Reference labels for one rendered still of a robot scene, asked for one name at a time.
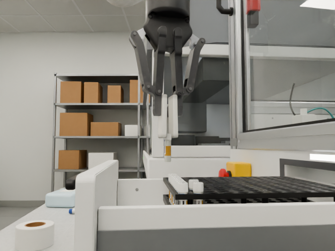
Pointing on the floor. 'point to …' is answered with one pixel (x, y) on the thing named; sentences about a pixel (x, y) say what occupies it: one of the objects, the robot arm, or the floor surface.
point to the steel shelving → (116, 78)
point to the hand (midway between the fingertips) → (167, 116)
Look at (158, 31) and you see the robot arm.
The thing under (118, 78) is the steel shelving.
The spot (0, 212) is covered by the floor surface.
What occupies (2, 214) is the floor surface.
